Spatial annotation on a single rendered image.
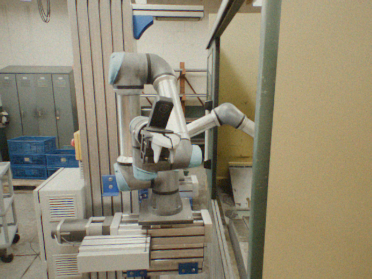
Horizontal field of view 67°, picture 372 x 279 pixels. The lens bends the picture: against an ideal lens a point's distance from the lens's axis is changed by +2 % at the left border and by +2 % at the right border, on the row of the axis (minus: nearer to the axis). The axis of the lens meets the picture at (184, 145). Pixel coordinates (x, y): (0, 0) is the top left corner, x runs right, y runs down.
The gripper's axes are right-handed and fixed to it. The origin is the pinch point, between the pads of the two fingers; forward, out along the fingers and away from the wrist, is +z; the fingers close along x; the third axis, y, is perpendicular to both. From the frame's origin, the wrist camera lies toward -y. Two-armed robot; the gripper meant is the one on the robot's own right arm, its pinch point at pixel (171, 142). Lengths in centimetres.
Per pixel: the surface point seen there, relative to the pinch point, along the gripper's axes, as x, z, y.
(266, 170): -28.3, -5.1, 6.5
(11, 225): 83, -268, 152
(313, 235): -43.7, -0.5, 23.2
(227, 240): -65, -77, 70
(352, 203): -51, 3, 12
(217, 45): -66, -133, -46
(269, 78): -24.5, -5.3, -16.2
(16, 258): 70, -232, 169
